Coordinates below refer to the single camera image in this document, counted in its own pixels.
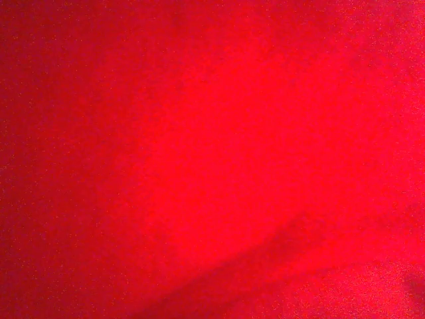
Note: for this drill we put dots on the red t-shirt with bear print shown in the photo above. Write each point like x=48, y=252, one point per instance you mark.
x=212, y=159

